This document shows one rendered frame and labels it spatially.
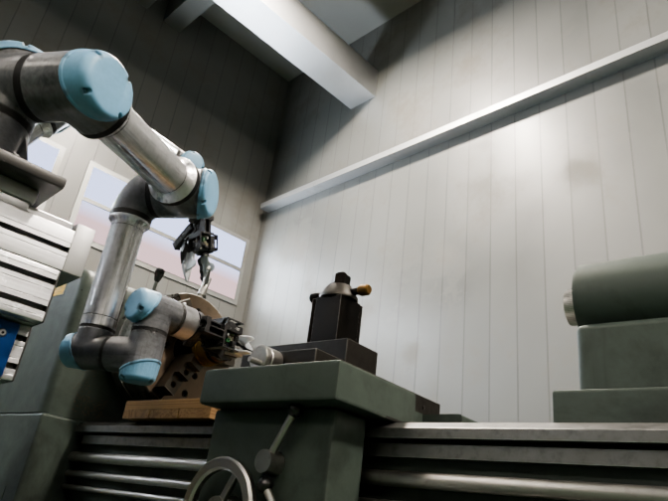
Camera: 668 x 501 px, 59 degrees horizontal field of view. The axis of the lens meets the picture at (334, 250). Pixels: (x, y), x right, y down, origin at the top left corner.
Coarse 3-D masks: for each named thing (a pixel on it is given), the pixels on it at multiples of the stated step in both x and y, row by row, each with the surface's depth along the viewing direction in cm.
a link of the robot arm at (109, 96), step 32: (32, 64) 96; (64, 64) 94; (96, 64) 95; (32, 96) 96; (64, 96) 95; (96, 96) 95; (128, 96) 102; (96, 128) 102; (128, 128) 108; (128, 160) 115; (160, 160) 119; (160, 192) 129; (192, 192) 130
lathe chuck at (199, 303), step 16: (192, 304) 162; (208, 304) 166; (128, 320) 153; (128, 336) 149; (160, 368) 150; (208, 368) 162; (224, 368) 166; (128, 384) 149; (192, 384) 157; (144, 400) 150
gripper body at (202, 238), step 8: (200, 224) 187; (208, 224) 187; (192, 232) 189; (200, 232) 183; (208, 232) 186; (192, 240) 187; (200, 240) 183; (208, 240) 187; (192, 248) 186; (200, 248) 184; (208, 248) 185; (216, 248) 188
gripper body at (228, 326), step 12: (204, 324) 133; (216, 324) 136; (228, 324) 136; (240, 324) 139; (192, 336) 131; (204, 336) 136; (216, 336) 133; (228, 336) 137; (204, 348) 138; (216, 348) 136; (228, 348) 134
